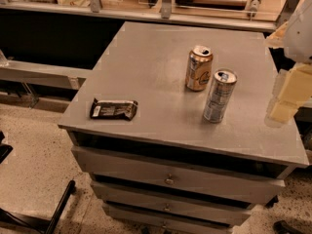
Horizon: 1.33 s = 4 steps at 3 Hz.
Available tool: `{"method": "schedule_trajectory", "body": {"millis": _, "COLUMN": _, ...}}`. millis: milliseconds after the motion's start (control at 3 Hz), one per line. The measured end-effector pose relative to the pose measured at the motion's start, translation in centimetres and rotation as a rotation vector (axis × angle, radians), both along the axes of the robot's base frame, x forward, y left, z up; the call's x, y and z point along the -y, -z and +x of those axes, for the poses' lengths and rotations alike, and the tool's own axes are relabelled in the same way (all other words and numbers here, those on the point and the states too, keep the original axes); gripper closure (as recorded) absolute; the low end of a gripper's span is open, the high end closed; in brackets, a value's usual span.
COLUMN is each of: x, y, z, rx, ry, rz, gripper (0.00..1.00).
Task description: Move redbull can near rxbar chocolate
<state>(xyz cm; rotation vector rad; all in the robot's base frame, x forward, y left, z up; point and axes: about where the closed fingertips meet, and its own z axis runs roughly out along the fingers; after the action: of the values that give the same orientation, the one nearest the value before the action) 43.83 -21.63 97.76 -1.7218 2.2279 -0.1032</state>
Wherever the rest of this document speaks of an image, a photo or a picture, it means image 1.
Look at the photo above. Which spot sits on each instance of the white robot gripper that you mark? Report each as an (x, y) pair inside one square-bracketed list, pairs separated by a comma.
[(301, 38)]

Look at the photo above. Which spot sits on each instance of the silver blue redbull can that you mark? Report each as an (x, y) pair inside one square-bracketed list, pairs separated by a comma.
[(221, 89)]

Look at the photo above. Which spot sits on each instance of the gold soda can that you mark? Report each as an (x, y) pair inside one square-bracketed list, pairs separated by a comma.
[(199, 68)]

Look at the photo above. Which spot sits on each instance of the dark rxbar chocolate wrapper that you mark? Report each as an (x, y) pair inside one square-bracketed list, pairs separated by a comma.
[(113, 109)]

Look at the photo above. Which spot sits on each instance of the grey drawer cabinet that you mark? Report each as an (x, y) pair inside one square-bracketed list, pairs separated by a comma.
[(147, 63)]

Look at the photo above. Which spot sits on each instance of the black object floor corner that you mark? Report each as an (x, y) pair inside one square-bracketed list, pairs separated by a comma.
[(281, 227)]

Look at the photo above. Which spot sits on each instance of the top grey drawer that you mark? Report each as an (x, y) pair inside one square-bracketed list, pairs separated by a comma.
[(210, 181)]

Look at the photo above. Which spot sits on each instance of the grey drawer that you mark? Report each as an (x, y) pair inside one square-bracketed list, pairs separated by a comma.
[(210, 181), (168, 222), (170, 204)]

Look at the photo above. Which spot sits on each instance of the middle grey drawer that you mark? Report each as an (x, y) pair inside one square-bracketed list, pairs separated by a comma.
[(170, 204)]

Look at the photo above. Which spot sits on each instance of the grey metal side beam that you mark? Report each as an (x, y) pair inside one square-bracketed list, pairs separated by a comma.
[(43, 74)]

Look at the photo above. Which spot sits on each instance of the bottom grey drawer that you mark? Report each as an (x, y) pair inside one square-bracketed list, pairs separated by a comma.
[(168, 222)]

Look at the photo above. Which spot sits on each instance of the long metal shelf rail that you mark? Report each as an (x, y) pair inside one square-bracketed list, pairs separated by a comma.
[(211, 22)]

